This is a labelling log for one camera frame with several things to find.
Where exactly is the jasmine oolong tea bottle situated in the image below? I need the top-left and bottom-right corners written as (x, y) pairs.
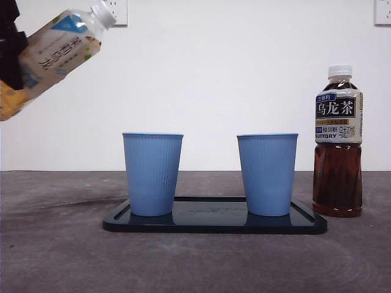
top-left (0, 1), bottom-right (117, 122)

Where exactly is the dark oolong tea bottle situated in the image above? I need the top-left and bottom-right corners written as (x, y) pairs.
top-left (312, 63), bottom-right (364, 219)

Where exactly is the blue ribbed cup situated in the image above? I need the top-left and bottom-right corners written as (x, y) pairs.
top-left (236, 132), bottom-right (299, 217)
top-left (122, 132), bottom-right (185, 217)

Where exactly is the dark blue tray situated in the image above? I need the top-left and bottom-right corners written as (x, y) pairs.
top-left (102, 196), bottom-right (328, 235)

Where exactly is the white wall socket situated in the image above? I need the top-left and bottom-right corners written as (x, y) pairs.
top-left (99, 0), bottom-right (128, 27)
top-left (375, 0), bottom-right (391, 26)

